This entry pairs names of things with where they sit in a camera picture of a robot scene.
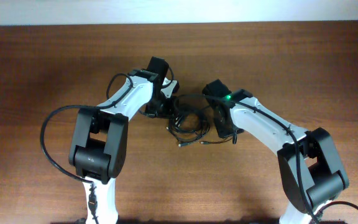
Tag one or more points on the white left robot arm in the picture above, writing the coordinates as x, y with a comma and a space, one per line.
98, 147

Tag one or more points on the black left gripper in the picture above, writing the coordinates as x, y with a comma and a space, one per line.
169, 112

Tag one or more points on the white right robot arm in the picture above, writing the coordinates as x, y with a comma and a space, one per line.
312, 172

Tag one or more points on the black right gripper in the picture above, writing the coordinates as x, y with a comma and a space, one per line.
222, 132

